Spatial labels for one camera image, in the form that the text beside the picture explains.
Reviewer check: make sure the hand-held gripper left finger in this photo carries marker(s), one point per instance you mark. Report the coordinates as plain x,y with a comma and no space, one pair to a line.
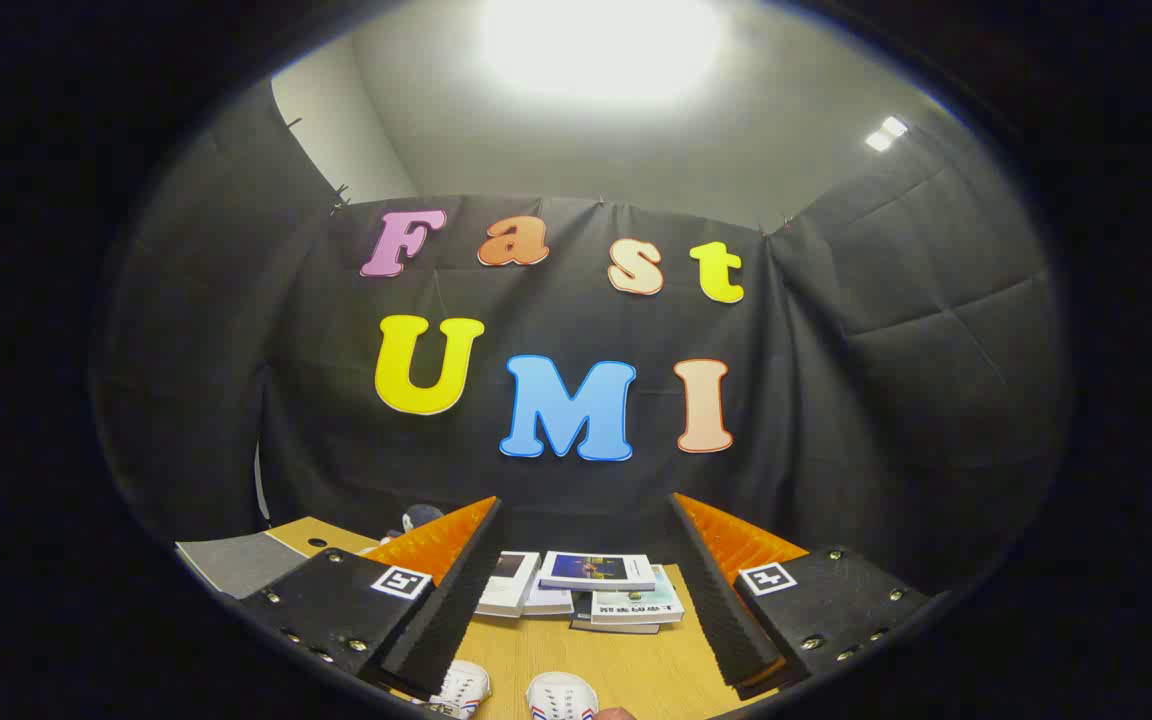
456,600

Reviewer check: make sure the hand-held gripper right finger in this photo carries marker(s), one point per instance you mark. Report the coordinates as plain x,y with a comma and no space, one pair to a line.
726,610

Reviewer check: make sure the white canvas shoe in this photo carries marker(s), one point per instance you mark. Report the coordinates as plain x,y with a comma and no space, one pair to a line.
463,688
561,698

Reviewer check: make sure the grey fabric storage box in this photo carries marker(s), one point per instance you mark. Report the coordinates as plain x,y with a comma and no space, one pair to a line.
236,565

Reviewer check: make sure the book with teal cover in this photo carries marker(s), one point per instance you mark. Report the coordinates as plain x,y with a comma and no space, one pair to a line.
641,605

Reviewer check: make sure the penguin plush toy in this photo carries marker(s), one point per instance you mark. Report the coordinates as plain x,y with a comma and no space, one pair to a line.
421,517

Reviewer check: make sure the plain white book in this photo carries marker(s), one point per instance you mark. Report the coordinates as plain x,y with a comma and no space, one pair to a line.
548,602

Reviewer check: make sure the dark grey book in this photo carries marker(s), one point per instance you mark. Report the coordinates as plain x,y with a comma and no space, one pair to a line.
584,622

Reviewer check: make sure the book with blue picture cover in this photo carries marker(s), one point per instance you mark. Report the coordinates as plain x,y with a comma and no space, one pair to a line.
596,570

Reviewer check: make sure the small ceiling light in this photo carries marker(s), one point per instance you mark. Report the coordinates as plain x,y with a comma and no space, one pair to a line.
886,133

